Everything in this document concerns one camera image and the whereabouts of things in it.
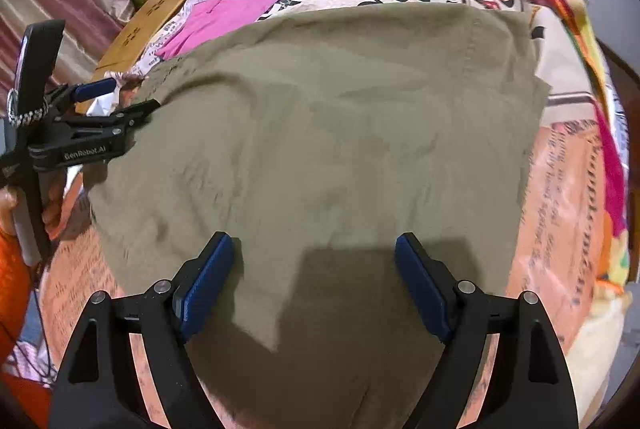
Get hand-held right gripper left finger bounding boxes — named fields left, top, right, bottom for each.
left=47, top=231, right=236, bottom=429

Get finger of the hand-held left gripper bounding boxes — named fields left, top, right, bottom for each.
left=64, top=98, right=162, bottom=132
left=67, top=77, right=117, bottom=102

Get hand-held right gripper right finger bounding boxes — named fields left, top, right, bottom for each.
left=394, top=232, right=581, bottom=429

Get olive green pants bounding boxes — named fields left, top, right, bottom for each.
left=87, top=4, right=552, bottom=429

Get person's left forearm orange sleeve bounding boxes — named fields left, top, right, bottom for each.
left=0, top=229, right=54, bottom=429

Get person's left hand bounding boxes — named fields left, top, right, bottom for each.
left=0, top=171, right=67, bottom=238

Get yellow cardboard box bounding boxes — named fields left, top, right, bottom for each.
left=75, top=0, right=206, bottom=115

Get pink cloth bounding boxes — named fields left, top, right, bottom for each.
left=155, top=0, right=306, bottom=60

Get printed blanket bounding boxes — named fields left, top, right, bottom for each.
left=40, top=0, right=632, bottom=429

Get thin black cable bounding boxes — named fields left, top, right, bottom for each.
left=10, top=259, right=57, bottom=385

